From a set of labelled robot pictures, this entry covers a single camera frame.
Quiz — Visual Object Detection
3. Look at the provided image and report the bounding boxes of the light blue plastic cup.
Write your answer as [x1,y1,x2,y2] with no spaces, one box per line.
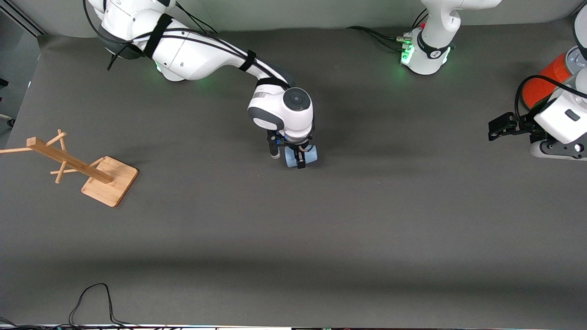
[284,144,318,169]

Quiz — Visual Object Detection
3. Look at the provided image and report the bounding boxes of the orange can with grey lid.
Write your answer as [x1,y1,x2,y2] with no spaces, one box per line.
[522,46,587,110]

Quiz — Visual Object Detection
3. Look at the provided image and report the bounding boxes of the dark grey table mat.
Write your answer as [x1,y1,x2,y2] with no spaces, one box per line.
[0,18,587,328]

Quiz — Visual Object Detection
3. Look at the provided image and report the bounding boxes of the wooden mug tree stand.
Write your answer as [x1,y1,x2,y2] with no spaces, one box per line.
[0,130,139,208]

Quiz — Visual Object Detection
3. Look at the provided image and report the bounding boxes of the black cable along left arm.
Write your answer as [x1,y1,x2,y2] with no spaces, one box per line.
[515,75,587,122]

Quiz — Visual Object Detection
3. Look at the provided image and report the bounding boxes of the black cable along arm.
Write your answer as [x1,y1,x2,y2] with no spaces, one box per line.
[83,0,294,90]
[515,75,587,122]

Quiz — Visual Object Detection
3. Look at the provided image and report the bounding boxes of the black cable along right arm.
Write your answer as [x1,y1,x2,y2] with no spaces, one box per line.
[83,0,294,90]

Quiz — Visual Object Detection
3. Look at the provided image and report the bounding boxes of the black right arm base cables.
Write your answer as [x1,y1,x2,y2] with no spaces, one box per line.
[174,2,218,35]

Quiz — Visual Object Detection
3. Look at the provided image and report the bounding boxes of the black arm base cables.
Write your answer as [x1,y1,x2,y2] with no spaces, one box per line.
[174,2,218,35]
[346,8,429,53]

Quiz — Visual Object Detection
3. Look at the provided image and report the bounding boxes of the black left arm base cables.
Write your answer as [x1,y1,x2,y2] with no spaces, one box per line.
[346,8,429,53]

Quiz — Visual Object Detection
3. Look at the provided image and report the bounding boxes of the black cable loop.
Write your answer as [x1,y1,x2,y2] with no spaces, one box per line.
[0,283,152,330]

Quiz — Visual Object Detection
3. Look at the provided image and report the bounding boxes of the aluminium frame rail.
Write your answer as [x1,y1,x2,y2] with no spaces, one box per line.
[0,0,46,36]

